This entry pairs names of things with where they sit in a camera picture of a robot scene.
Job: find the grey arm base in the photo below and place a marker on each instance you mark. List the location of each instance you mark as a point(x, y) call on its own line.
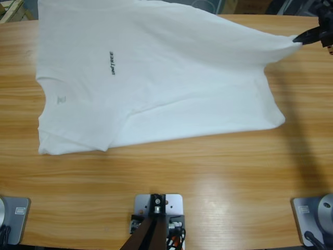
point(307, 216)
point(18, 224)

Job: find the small electronics module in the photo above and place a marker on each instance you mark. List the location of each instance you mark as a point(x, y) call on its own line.
point(135, 225)
point(175, 224)

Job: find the white t-shirt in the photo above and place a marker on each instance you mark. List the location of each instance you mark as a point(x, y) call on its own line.
point(156, 78)

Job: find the cardboard box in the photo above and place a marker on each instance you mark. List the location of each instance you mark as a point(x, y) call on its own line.
point(249, 5)

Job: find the grey metal equipment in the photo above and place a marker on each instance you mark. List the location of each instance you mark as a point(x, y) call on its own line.
point(291, 6)

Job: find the white mount plate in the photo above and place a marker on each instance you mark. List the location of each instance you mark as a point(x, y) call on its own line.
point(174, 205)

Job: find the wooden crate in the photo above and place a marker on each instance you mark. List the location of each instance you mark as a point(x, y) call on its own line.
point(13, 10)

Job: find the dark camera post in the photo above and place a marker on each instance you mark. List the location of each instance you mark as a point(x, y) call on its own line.
point(153, 234)

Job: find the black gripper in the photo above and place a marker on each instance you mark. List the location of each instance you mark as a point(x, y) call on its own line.
point(326, 28)

